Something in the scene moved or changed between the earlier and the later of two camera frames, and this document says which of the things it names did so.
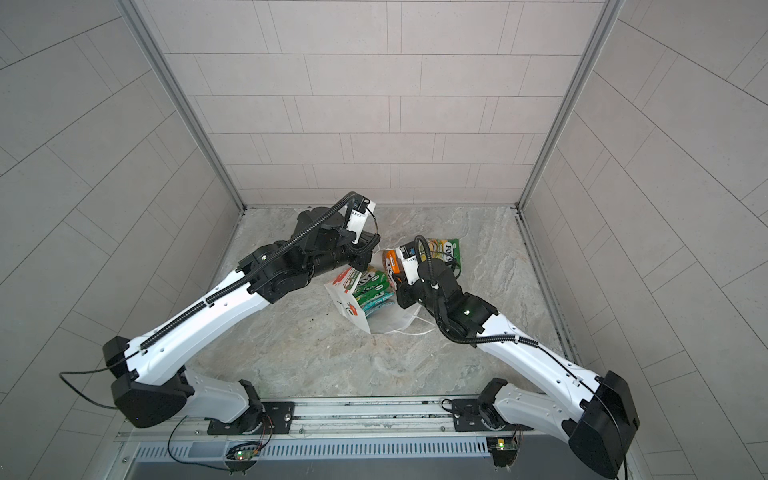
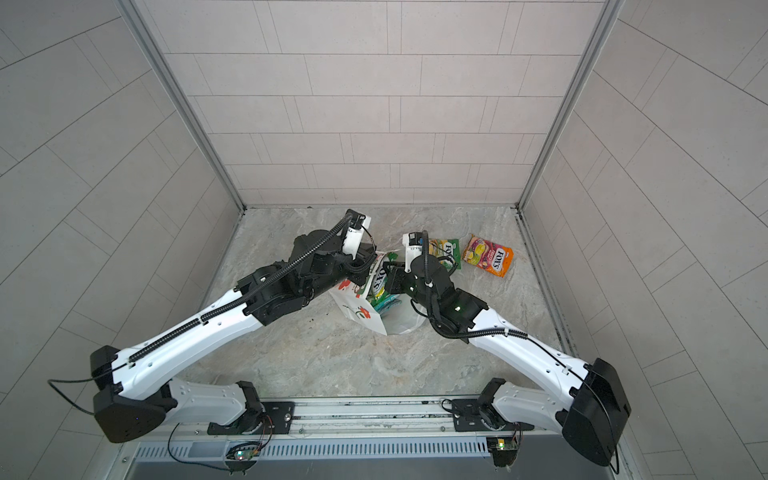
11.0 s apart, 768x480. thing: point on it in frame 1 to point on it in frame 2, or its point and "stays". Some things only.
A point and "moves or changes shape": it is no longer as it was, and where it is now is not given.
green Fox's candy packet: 441,248 stays
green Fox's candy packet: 372,284 moves or changes shape
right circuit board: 504,450 stays
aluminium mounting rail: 433,419 stays
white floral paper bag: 398,321 moves or changes shape
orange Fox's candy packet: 391,265 moves or changes shape
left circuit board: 246,454 stays
